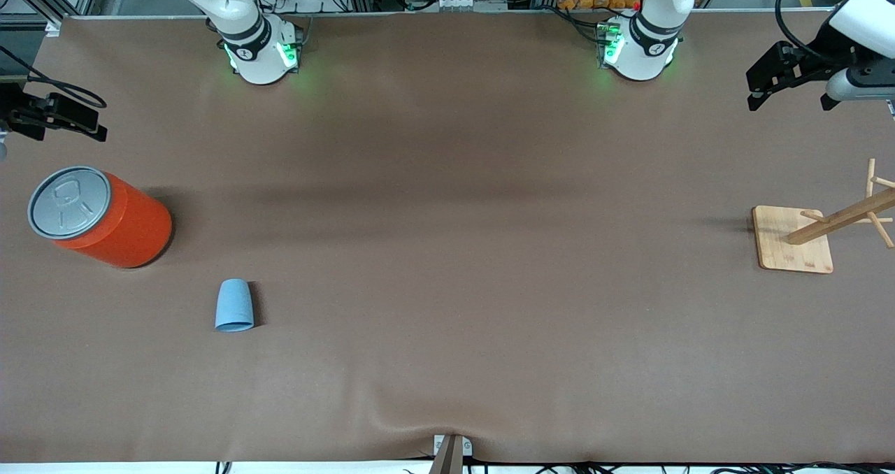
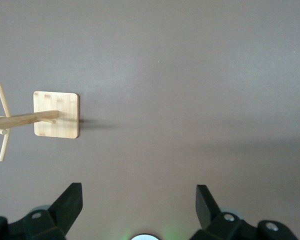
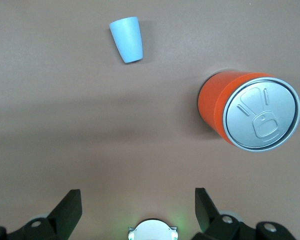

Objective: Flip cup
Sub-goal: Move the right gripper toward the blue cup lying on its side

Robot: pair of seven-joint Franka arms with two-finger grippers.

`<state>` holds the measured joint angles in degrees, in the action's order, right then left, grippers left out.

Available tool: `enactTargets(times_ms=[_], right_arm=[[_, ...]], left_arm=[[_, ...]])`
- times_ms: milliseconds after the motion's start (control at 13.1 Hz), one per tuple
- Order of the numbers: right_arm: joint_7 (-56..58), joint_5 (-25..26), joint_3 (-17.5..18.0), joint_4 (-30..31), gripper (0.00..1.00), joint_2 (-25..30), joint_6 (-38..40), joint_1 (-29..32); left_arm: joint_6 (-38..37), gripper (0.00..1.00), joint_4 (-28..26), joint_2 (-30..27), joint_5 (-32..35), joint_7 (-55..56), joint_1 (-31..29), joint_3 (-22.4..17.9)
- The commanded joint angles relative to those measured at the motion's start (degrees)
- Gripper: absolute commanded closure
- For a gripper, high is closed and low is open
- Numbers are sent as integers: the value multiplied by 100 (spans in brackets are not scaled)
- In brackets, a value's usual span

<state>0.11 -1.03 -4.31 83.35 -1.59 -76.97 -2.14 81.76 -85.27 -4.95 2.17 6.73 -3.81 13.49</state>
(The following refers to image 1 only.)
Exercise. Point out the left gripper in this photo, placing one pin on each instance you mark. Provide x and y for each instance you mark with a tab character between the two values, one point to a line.
819	54

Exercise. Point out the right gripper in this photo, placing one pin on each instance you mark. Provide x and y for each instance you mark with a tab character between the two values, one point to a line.
15	105

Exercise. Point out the light blue plastic cup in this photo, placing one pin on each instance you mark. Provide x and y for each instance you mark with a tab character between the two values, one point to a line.
234	305

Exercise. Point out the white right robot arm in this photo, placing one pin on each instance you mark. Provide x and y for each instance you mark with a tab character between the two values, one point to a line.
255	47

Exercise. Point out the wooden cup rack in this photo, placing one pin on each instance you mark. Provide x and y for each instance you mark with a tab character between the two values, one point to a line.
793	243

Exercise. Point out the large orange can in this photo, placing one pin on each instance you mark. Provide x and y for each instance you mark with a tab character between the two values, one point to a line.
119	226

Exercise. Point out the white power strip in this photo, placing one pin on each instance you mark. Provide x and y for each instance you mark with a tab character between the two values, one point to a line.
454	3

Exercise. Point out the brown table cloth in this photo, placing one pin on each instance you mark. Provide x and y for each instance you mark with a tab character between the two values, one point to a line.
447	285

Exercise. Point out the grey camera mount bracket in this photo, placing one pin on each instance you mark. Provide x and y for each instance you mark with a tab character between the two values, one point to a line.
451	453

